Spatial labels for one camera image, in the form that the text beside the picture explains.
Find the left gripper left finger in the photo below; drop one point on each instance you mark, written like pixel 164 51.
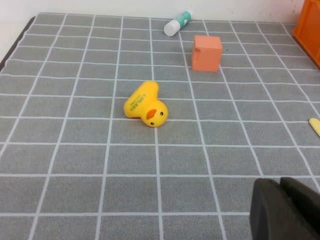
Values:
pixel 270 215

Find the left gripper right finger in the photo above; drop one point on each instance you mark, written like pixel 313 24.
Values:
pixel 305 200

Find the yellow plastic knife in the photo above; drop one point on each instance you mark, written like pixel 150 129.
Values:
pixel 315 125

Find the orange plastic cutlery holder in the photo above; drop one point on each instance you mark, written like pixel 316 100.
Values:
pixel 310 32

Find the yellow rubber duck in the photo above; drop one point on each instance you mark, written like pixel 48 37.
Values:
pixel 143 105

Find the salmon orange cube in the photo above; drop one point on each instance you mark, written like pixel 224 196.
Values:
pixel 207 53

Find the grey white-checked tablecloth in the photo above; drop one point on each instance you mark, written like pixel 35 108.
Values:
pixel 75 155

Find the white green glue stick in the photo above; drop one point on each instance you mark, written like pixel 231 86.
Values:
pixel 178 22

